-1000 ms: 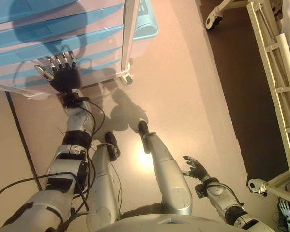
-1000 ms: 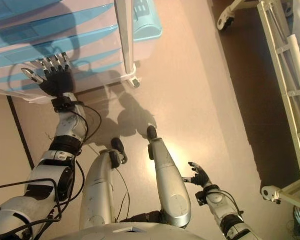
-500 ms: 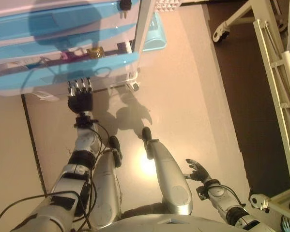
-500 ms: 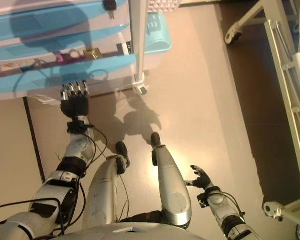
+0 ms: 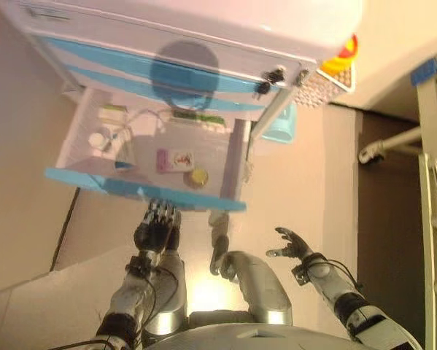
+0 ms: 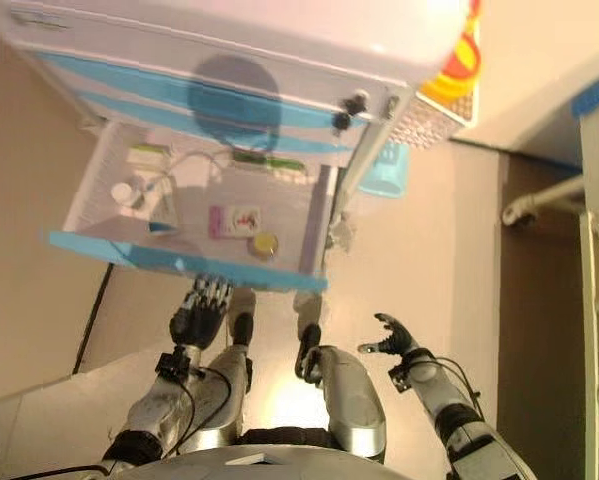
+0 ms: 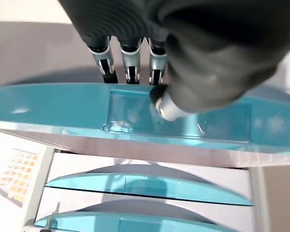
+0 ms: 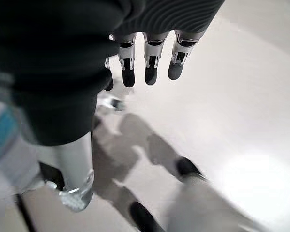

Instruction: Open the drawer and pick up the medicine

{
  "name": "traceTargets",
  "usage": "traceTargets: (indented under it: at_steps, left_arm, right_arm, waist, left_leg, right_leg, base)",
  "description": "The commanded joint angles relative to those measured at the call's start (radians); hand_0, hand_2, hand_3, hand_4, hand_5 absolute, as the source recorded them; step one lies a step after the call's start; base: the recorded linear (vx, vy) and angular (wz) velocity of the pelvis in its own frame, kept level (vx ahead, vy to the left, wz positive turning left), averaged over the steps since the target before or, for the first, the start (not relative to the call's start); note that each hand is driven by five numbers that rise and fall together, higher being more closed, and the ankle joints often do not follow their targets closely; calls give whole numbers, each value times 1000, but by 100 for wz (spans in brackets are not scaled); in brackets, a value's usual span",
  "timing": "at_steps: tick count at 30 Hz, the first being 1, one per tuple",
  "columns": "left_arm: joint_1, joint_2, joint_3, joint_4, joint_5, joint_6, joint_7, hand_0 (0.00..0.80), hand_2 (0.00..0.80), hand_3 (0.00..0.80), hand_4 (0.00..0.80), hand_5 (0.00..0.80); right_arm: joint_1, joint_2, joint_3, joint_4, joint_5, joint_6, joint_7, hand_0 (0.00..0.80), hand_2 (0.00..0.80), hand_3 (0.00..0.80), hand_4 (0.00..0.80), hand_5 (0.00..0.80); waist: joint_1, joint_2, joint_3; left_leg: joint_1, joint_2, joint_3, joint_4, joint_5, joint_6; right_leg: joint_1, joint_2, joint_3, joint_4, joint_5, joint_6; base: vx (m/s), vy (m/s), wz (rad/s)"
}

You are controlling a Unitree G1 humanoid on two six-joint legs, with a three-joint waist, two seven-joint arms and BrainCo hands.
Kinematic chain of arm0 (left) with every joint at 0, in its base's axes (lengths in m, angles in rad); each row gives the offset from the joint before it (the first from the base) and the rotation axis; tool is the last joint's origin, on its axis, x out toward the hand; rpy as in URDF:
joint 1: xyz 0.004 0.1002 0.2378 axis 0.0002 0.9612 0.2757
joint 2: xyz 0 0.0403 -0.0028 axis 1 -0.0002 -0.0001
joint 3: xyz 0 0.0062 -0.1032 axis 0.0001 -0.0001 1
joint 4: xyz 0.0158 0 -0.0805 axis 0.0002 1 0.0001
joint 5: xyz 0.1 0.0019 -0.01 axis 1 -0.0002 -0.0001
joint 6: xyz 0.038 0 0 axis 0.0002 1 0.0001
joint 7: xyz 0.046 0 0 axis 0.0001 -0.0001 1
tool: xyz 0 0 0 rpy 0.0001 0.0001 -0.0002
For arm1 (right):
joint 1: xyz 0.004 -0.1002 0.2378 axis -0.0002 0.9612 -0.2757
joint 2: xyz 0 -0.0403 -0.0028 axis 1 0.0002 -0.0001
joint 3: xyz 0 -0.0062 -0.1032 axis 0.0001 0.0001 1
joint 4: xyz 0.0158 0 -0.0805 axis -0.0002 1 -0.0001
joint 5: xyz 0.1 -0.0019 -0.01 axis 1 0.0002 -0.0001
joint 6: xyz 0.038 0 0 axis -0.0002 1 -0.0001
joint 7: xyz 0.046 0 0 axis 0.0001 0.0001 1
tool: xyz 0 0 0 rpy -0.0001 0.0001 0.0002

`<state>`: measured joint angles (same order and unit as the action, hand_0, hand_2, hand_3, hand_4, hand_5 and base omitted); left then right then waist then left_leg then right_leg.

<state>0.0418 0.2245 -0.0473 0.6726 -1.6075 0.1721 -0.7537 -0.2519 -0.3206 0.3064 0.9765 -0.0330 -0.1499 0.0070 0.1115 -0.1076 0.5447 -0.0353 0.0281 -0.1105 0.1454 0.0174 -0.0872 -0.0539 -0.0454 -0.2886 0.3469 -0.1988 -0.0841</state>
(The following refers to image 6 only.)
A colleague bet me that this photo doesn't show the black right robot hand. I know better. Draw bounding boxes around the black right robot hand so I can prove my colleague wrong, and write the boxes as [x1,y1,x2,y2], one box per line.
[357,312,421,357]

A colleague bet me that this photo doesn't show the grey robot torso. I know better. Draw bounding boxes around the grey robot torso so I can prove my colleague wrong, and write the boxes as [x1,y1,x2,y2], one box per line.
[98,447,410,480]

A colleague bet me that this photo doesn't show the silver right robot leg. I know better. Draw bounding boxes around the silver right robot leg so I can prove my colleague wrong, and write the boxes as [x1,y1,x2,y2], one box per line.
[292,292,386,460]

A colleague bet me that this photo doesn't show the light blue plastic bin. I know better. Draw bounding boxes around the light blue plastic bin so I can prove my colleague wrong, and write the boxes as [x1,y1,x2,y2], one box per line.
[356,139,412,199]

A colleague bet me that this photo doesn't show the pink white medicine box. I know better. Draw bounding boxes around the pink white medicine box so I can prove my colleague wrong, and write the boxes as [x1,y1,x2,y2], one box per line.
[207,204,263,241]

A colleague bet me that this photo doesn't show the white printed medicine bag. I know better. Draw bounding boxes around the white printed medicine bag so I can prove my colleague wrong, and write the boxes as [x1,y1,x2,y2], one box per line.
[138,174,181,235]

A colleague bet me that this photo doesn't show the small white green medicine box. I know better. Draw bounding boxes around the small white green medicine box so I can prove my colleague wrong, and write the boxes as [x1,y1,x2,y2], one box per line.
[128,143,171,164]

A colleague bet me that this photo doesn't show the black cart keys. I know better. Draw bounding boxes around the black cart keys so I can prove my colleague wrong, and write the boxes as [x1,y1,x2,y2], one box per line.
[331,89,371,134]

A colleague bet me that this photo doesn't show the white wire basket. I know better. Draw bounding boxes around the white wire basket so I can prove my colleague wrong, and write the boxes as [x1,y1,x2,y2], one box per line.
[391,92,480,152]

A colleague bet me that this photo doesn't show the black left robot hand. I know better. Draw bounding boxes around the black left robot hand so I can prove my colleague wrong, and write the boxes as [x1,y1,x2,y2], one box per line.
[170,273,235,351]

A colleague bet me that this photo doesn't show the white drawer with blue front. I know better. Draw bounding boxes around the white drawer with blue front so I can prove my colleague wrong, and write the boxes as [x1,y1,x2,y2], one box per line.
[38,119,330,294]

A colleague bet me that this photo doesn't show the clear capsule bottle yellow cap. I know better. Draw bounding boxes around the clear capsule bottle yellow cap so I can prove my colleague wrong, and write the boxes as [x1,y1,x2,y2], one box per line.
[251,231,281,262]

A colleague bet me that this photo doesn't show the large white green medicine box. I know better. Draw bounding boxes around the large white green medicine box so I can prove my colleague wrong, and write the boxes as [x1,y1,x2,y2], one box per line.
[231,147,306,174]

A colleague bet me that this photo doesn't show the small white round bottle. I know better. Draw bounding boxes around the small white round bottle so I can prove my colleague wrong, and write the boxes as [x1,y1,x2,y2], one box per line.
[110,174,146,207]

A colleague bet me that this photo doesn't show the white medical cart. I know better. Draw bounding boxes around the white medical cart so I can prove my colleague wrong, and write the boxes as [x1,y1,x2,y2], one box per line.
[0,0,483,251]

